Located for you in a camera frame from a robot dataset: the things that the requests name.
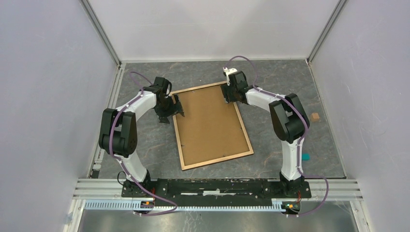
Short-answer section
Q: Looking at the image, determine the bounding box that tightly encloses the teal block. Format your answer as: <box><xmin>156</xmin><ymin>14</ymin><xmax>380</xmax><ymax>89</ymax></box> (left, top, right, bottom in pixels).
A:
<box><xmin>301</xmin><ymin>153</ymin><xmax>310</xmax><ymax>161</ymax></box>

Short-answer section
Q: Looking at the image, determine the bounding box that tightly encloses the wooden picture frame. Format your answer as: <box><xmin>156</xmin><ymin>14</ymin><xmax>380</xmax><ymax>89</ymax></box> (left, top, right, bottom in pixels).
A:
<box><xmin>170</xmin><ymin>80</ymin><xmax>255</xmax><ymax>171</ymax></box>

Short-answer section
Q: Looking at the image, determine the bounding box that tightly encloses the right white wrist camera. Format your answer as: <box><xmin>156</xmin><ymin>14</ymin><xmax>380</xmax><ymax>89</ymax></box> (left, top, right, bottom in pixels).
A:
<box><xmin>223</xmin><ymin>67</ymin><xmax>238</xmax><ymax>86</ymax></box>

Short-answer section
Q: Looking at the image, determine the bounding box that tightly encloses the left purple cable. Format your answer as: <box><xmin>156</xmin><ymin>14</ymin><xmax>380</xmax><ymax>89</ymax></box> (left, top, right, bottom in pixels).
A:
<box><xmin>109</xmin><ymin>71</ymin><xmax>178</xmax><ymax>217</ymax></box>

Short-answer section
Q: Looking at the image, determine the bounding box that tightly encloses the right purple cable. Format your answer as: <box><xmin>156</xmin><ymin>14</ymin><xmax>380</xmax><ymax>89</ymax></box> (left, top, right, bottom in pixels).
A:
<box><xmin>225</xmin><ymin>56</ymin><xmax>331</xmax><ymax>218</ymax></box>

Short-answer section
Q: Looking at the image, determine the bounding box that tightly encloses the small wooden cube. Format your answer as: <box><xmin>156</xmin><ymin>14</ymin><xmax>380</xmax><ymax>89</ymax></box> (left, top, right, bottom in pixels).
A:
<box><xmin>310</xmin><ymin>112</ymin><xmax>321</xmax><ymax>122</ymax></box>

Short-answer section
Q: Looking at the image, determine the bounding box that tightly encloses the purple cable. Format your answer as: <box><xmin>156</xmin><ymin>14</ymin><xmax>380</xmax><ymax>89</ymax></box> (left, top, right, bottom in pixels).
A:
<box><xmin>225</xmin><ymin>56</ymin><xmax>331</xmax><ymax>218</ymax></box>
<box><xmin>109</xmin><ymin>71</ymin><xmax>178</xmax><ymax>217</ymax></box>

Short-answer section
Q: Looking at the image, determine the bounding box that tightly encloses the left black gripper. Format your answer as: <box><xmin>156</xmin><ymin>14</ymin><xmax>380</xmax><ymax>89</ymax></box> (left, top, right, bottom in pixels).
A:
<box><xmin>154</xmin><ymin>94</ymin><xmax>184</xmax><ymax>124</ymax></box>

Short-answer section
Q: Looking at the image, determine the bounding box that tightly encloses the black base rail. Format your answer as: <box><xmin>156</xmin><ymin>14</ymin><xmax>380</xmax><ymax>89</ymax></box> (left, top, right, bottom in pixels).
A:
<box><xmin>121</xmin><ymin>178</ymin><xmax>312</xmax><ymax>208</ymax></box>

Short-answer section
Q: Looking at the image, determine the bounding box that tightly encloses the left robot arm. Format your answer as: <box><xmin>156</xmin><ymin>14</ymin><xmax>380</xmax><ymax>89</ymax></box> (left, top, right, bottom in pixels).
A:
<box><xmin>98</xmin><ymin>77</ymin><xmax>184</xmax><ymax>197</ymax></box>

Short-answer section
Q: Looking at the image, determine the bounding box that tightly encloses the brown cardboard backing board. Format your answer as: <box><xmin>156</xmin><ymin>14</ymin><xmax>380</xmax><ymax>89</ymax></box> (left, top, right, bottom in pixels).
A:
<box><xmin>174</xmin><ymin>85</ymin><xmax>250</xmax><ymax>166</ymax></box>

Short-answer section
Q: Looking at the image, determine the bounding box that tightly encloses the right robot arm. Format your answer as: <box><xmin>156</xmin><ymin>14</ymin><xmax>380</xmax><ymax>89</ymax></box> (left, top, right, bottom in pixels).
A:
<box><xmin>221</xmin><ymin>68</ymin><xmax>310</xmax><ymax>197</ymax></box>

